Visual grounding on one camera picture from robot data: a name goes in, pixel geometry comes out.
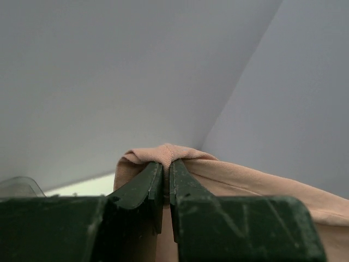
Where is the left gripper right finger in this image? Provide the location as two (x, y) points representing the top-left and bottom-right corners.
(169, 160), (327, 261)

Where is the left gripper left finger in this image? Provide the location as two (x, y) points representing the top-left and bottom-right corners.
(1, 163), (163, 261)

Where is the clear plastic bin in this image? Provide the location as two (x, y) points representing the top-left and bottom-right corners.
(0, 177), (45, 198)

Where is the pink t shirt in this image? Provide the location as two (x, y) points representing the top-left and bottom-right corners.
(113, 144), (348, 261)

